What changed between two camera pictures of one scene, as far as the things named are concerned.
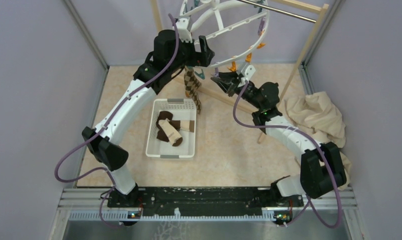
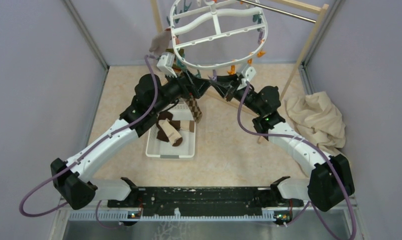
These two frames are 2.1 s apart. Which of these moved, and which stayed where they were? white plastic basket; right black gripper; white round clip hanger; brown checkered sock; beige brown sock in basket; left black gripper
Moved: brown checkered sock; left black gripper
Stayed: white plastic basket; right black gripper; white round clip hanger; beige brown sock in basket
